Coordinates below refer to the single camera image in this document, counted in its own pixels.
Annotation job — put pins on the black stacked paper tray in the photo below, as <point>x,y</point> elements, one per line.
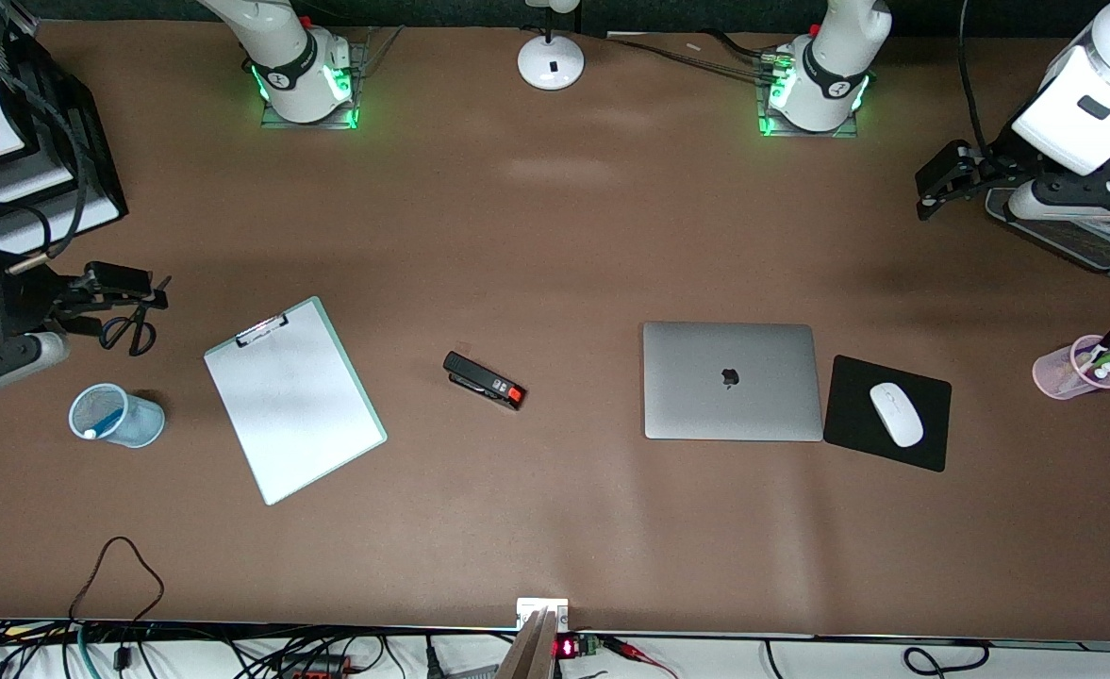
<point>97,160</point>

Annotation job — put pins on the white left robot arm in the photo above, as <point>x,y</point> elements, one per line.
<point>1097,104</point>

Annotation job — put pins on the blue mesh pen cup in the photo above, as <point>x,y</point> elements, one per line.
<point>140,424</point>

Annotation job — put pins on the white clipboard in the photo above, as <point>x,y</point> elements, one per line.
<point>300,434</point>

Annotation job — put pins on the white post bracket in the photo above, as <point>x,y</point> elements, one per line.
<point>528,605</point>

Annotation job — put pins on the circuit board red display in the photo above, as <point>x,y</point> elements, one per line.
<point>566,648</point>

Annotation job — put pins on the white paper stack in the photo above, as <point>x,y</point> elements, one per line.
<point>92,212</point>

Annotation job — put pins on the black mesh desk tray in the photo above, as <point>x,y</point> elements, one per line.
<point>1073,240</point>

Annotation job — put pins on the black stapler red tip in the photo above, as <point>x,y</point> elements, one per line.
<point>479,379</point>

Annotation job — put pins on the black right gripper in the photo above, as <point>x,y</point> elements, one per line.
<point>19,300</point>

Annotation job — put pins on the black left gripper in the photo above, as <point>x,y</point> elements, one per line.
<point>1005,157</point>

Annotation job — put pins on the white lamp base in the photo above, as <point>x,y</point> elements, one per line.
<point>551,61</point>

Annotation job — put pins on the silver laptop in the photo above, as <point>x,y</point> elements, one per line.
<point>705,396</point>

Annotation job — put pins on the black scissors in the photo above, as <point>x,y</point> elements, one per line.
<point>140,335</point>

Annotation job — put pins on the black left camera bracket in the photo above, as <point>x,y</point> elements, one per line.
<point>1092,182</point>

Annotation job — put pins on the grey camera post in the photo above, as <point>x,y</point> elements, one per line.
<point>531,651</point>

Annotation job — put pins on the white computer mouse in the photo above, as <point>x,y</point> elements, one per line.
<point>897,415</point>

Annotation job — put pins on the pink pen cup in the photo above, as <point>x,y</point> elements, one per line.
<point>1054,372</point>

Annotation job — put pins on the orange terminal block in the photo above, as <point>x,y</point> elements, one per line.
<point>314,670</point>

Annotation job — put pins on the black mouse pad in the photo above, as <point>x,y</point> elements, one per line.
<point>856,415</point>

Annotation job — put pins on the black purple marker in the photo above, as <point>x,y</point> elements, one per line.
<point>1109,337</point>

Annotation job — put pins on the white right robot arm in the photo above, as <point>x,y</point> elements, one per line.
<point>290,66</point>

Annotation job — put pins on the blue marker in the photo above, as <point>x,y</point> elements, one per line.
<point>107,422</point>

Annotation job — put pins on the white capped pen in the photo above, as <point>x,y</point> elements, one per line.
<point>1101,370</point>

